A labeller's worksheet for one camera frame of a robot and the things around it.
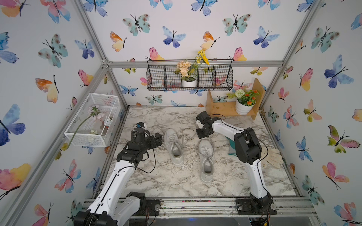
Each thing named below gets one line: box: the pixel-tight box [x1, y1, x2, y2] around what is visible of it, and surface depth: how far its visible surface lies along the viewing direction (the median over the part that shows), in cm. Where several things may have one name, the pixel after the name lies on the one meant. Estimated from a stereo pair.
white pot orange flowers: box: [226, 88, 260, 116], surface depth 100 cm
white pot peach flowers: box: [174, 49, 210, 88], surface depth 87 cm
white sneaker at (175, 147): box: [164, 128, 184, 167], surface depth 90 cm
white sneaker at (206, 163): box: [198, 138, 215, 184], surface depth 84 cm
